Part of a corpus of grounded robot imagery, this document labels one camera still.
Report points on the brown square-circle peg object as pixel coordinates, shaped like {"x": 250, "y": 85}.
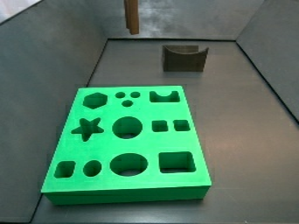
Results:
{"x": 130, "y": 16}

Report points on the green foam shape fixture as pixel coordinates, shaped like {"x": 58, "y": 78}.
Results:
{"x": 128, "y": 148}

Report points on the dark grey curved stand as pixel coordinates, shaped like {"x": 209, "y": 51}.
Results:
{"x": 182, "y": 58}

